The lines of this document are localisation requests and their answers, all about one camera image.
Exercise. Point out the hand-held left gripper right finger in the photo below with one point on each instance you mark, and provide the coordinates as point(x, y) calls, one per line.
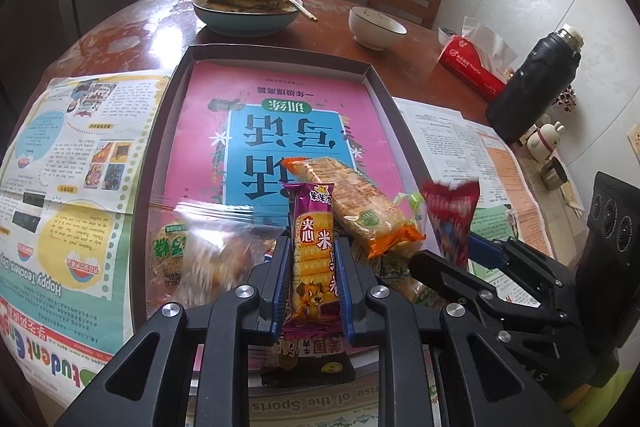
point(345, 292)

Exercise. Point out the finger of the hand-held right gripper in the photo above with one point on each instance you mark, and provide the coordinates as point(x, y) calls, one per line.
point(485, 249)
point(450, 272)

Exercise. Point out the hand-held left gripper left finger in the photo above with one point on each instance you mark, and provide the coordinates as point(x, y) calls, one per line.
point(282, 287)

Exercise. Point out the purple rice cracker packet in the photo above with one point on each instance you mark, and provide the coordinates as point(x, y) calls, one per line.
point(312, 257)

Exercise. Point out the red wafer packet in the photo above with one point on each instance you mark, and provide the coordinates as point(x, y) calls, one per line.
point(450, 217)

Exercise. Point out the clear mooncake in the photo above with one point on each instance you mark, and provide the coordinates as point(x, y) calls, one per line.
point(220, 257)

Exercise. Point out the black green pea packet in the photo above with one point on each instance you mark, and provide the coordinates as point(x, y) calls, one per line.
point(320, 364)

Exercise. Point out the orange cracker packet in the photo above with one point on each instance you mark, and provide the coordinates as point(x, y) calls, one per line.
point(360, 207)

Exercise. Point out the clear pastry packet green label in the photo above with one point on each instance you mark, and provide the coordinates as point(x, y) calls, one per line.
point(167, 257)

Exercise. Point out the shallow cardboard box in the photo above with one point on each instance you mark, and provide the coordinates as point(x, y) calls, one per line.
point(150, 177)

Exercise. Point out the loose paper sheets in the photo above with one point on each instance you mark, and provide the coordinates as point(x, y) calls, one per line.
point(572, 202)

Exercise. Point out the steel cup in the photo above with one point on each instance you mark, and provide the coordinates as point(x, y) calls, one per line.
point(552, 174)

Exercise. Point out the white rabbit figurine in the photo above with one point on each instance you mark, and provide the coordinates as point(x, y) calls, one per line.
point(545, 144)

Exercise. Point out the red white flower ornament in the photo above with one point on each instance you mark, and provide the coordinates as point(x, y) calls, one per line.
point(566, 102)

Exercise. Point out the pink and blue book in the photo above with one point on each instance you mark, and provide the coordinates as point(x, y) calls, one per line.
point(260, 142)

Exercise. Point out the black thermos flask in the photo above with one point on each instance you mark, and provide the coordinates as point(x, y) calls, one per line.
point(535, 82)

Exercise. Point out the red tissue box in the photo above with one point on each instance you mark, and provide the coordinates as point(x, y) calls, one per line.
point(470, 67)

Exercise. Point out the colourful newspaper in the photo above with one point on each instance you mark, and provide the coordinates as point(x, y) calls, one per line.
point(65, 207)

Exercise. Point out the white bowl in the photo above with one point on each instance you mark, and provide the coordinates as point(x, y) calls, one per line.
point(377, 32)

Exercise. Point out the dark bowl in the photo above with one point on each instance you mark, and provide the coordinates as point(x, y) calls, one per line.
point(245, 23)

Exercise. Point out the chopsticks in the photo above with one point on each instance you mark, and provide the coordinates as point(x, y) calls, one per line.
point(302, 9)

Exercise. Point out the wall socket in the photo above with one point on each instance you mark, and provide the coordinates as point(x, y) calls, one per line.
point(634, 139)

